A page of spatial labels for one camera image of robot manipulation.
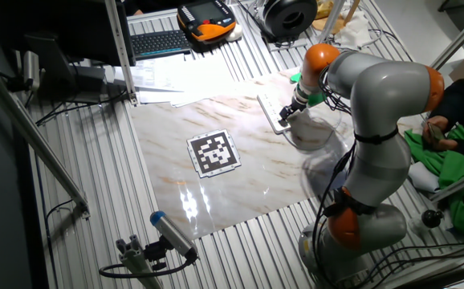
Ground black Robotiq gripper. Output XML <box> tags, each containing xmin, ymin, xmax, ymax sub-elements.
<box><xmin>279</xmin><ymin>96</ymin><xmax>308</xmax><ymax>128</ymax></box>

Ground white four-socket power strip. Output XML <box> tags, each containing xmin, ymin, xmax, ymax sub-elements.
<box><xmin>256</xmin><ymin>92</ymin><xmax>294</xmax><ymax>136</ymax></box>

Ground dark smartphone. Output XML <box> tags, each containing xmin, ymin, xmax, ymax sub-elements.
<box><xmin>427</xmin><ymin>122</ymin><xmax>446</xmax><ymax>142</ymax></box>

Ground hand holding phone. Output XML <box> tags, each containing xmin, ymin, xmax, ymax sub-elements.
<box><xmin>421</xmin><ymin>115</ymin><xmax>460</xmax><ymax>152</ymax></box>

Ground black white fiducial marker board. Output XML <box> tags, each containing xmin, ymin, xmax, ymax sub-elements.
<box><xmin>186</xmin><ymin>128</ymin><xmax>242</xmax><ymax>179</ymax></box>

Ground white sheet with diagrams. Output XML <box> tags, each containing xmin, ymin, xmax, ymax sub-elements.
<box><xmin>169</xmin><ymin>59</ymin><xmax>238</xmax><ymax>108</ymax></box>

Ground black round cylindrical device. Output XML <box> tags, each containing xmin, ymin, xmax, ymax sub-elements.
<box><xmin>261</xmin><ymin>0</ymin><xmax>319</xmax><ymax>42</ymax></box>

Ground white rounded object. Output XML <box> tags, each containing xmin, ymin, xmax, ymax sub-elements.
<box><xmin>226</xmin><ymin>22</ymin><xmax>244</xmax><ymax>43</ymax></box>

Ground light wooden item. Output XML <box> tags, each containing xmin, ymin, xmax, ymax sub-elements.
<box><xmin>311</xmin><ymin>0</ymin><xmax>362</xmax><ymax>35</ymax></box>

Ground crumpled white tissue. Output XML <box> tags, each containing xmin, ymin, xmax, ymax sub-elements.
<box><xmin>333</xmin><ymin>8</ymin><xmax>374</xmax><ymax>50</ymax></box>

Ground orange black teach pendant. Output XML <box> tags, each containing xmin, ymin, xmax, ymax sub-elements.
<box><xmin>176</xmin><ymin>0</ymin><xmax>238</xmax><ymax>43</ymax></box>

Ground plain white paper sheet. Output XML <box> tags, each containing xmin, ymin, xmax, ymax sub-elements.
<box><xmin>137</xmin><ymin>89</ymin><xmax>185</xmax><ymax>105</ymax></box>

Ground black computer keyboard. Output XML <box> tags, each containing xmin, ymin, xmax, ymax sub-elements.
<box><xmin>129</xmin><ymin>29</ymin><xmax>193</xmax><ymax>62</ymax></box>

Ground white cloth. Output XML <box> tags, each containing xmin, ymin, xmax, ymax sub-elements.
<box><xmin>407</xmin><ymin>161</ymin><xmax>442</xmax><ymax>194</ymax></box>

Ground white sheet with printed text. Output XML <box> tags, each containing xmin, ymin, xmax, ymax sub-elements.
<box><xmin>113</xmin><ymin>59</ymin><xmax>185</xmax><ymax>93</ymax></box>

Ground black round knob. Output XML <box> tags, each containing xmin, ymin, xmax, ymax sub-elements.
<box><xmin>408</xmin><ymin>209</ymin><xmax>446</xmax><ymax>238</ymax></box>

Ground dark monitor stand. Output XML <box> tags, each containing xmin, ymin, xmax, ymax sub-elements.
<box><xmin>22</xmin><ymin>34</ymin><xmax>109</xmax><ymax>104</ymax></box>

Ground dark computer monitor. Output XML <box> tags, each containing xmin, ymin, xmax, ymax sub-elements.
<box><xmin>0</xmin><ymin>0</ymin><xmax>136</xmax><ymax>67</ymax></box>

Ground long slanted aluminium beam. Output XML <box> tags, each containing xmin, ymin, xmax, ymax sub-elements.
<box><xmin>0</xmin><ymin>55</ymin><xmax>92</xmax><ymax>220</ymax></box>

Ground small grey mounted device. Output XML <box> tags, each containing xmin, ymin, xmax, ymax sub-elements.
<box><xmin>22</xmin><ymin>50</ymin><xmax>42</xmax><ymax>93</ymax></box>

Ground grey power strip cable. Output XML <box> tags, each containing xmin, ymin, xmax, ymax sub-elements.
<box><xmin>282</xmin><ymin>107</ymin><xmax>344</xmax><ymax>153</ymax></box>

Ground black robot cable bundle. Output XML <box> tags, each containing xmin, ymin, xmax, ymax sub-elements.
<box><xmin>311</xmin><ymin>66</ymin><xmax>364</xmax><ymax>282</ymax></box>

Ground upright aluminium frame post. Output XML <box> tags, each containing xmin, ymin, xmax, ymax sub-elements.
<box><xmin>318</xmin><ymin>0</ymin><xmax>346</xmax><ymax>43</ymax></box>

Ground silver camera with blue end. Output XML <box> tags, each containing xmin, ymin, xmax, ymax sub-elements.
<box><xmin>149</xmin><ymin>210</ymin><xmax>199</xmax><ymax>263</ymax></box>

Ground aluminium post with foot bracket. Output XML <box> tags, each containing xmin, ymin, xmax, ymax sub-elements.
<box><xmin>104</xmin><ymin>0</ymin><xmax>139</xmax><ymax>107</ymax></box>

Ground aluminium frame beam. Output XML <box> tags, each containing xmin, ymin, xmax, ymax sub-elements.
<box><xmin>429</xmin><ymin>2</ymin><xmax>464</xmax><ymax>71</ymax></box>
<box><xmin>429</xmin><ymin>163</ymin><xmax>464</xmax><ymax>202</ymax></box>

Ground black floor cables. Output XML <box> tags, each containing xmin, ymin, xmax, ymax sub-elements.
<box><xmin>358</xmin><ymin>239</ymin><xmax>464</xmax><ymax>289</ymax></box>

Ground grey aluminium camera mount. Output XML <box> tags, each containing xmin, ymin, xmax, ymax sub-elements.
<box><xmin>115</xmin><ymin>234</ymin><xmax>165</xmax><ymax>289</ymax></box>

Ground black camera cable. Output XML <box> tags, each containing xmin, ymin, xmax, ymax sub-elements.
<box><xmin>98</xmin><ymin>256</ymin><xmax>195</xmax><ymax>279</ymax></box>

